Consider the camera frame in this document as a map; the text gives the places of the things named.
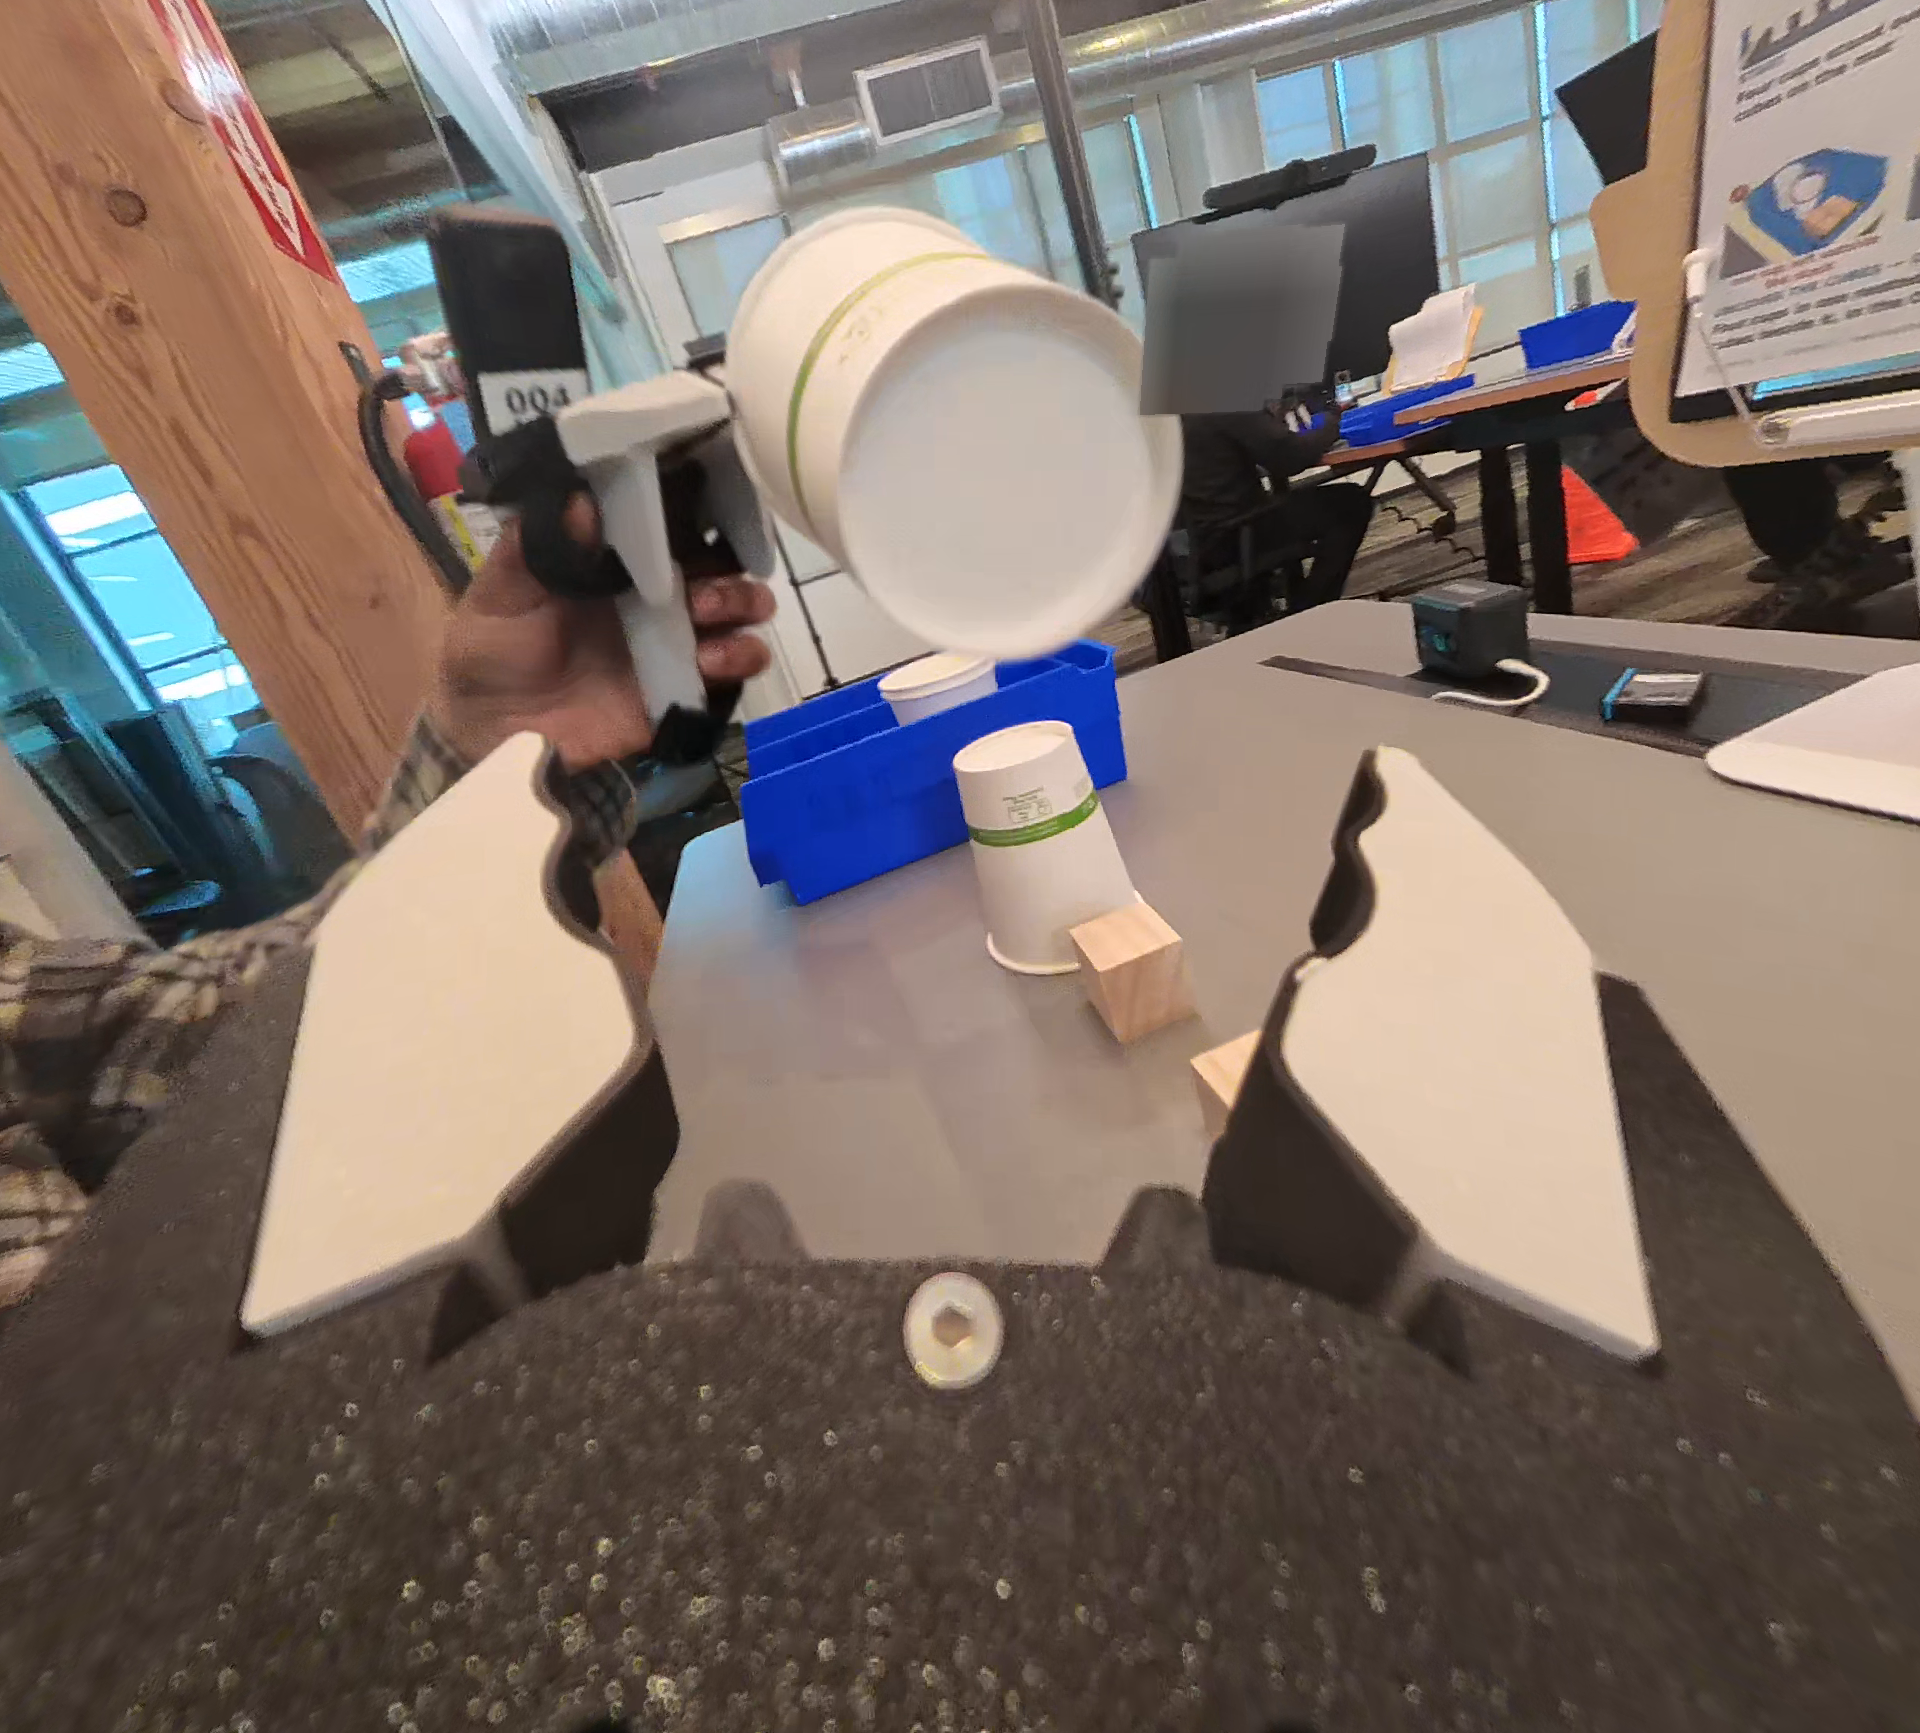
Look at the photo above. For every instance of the wooden cube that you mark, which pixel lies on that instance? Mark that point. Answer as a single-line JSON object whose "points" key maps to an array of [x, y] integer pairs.
{"points": [[1227, 1082], [1133, 976]]}

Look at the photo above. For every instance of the wooden pillar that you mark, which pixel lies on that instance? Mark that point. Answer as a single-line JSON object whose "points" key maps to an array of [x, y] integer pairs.
{"points": [[180, 413]]}

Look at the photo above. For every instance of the wooden table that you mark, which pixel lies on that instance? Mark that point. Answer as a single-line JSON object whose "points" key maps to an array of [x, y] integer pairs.
{"points": [[1500, 398]]}

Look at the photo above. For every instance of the black charger box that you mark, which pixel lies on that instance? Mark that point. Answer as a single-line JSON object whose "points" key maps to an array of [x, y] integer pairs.
{"points": [[1467, 630]]}

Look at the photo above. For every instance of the red fire extinguisher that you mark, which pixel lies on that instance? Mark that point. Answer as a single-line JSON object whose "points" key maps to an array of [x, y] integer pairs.
{"points": [[428, 458]]}

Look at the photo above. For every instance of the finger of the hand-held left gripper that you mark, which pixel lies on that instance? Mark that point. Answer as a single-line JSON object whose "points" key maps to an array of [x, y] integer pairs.
{"points": [[644, 413], [743, 503]]}

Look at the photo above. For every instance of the white document stand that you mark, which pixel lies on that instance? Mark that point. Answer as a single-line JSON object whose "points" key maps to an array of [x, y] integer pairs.
{"points": [[1831, 743]]}

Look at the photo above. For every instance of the printed instruction sheet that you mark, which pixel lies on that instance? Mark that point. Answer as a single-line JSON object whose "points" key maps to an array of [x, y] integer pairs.
{"points": [[1815, 113]]}

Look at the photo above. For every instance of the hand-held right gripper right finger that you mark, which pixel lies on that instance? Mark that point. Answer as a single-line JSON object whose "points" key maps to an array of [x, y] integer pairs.
{"points": [[1470, 1089]]}

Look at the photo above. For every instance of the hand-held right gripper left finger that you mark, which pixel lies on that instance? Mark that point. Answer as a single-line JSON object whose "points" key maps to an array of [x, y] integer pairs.
{"points": [[451, 1059]]}

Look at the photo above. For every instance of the small black battery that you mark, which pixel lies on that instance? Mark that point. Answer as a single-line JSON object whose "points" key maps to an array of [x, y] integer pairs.
{"points": [[1650, 698]]}

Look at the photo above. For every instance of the person's left hand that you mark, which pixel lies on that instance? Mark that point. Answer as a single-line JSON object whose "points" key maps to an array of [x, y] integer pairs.
{"points": [[540, 668]]}

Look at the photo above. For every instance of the thin silver duct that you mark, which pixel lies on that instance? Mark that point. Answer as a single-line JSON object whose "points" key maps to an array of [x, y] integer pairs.
{"points": [[1201, 39]]}

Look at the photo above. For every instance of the red wall sign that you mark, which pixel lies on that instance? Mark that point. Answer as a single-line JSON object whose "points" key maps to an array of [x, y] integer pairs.
{"points": [[225, 83]]}

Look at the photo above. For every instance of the orange traffic cone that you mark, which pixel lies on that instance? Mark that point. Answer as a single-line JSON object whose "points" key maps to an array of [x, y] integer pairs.
{"points": [[1599, 525]]}

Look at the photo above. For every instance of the blue plastic bin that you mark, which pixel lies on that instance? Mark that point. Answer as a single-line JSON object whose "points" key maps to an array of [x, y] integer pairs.
{"points": [[1402, 413], [840, 789], [1575, 335]]}

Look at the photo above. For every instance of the small document stand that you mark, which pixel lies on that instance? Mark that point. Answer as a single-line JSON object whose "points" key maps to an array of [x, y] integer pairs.
{"points": [[1433, 339]]}

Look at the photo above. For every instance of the black monitor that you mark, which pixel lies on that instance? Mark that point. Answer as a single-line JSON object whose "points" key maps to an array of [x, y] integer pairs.
{"points": [[1395, 249]]}

